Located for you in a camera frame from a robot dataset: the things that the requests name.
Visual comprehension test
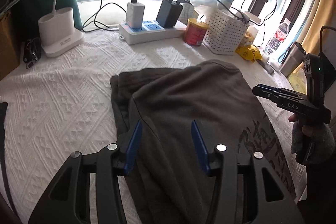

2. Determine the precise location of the white pill bottle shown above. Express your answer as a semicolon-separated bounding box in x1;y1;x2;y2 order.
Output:
260;55;276;73

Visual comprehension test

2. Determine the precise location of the black strap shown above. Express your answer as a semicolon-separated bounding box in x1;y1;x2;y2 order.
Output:
0;102;13;214

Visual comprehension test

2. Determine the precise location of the white power strip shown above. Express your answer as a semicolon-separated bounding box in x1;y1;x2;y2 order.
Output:
119;20;187;45

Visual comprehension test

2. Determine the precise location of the white textured tablecloth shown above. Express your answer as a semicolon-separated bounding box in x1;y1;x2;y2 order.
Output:
0;27;307;224

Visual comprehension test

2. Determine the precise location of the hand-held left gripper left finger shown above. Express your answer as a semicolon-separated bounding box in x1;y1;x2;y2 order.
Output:
28;119;143;224

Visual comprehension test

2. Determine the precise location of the black charger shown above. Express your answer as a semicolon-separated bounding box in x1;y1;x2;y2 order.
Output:
156;0;184;28

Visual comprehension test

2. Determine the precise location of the clear snack jar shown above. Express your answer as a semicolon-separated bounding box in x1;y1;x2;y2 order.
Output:
240;11;263;50

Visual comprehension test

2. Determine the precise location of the white charger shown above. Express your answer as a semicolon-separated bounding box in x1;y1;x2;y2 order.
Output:
126;2;146;29

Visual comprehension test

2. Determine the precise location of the red tin can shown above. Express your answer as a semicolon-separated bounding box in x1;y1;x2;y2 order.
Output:
183;18;210;46

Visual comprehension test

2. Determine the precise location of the steel tumbler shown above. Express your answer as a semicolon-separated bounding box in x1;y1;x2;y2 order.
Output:
279;42;306;78

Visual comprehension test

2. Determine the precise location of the person's right forearm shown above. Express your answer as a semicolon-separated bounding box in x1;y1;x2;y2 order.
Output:
297;158;336;224

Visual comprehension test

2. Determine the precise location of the yellow curtain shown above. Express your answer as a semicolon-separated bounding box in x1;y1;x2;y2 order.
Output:
299;0;336;56

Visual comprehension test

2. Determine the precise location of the clear water bottle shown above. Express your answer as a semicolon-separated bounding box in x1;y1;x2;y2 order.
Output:
265;18;290;56

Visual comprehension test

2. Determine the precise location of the yellow tissue box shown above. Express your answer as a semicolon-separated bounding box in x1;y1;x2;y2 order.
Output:
287;74;305;93

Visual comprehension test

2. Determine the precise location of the person's right hand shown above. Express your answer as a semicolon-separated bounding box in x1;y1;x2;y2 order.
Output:
288;113;336;165

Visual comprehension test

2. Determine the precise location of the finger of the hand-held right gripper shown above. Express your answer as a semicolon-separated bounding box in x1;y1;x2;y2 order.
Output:
265;95;307;107
252;84;307;99

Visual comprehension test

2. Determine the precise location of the blue tissue pack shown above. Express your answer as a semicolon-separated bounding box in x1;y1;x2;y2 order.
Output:
189;0;223;14

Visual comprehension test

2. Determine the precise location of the dark grey t-shirt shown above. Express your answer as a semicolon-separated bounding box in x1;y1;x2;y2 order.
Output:
110;60;298;224

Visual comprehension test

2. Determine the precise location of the yellow snack bag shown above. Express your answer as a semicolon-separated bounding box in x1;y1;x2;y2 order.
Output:
235;44;263;63

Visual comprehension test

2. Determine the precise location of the white desk lamp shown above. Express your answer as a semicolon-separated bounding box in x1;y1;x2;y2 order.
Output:
38;0;84;58

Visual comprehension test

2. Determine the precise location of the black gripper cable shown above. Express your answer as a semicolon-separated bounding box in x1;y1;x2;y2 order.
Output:
319;26;336;56

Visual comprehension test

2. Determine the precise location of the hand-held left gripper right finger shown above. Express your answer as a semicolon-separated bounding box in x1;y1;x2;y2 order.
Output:
191;119;305;224

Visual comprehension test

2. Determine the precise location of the white perforated basket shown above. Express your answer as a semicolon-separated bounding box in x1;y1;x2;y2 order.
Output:
203;7;250;55

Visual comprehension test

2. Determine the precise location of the cardboard box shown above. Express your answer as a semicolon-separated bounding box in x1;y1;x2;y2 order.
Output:
0;10;21;81

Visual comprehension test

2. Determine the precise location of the black binder clip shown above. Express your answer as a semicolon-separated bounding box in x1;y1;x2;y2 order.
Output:
23;37;42;69

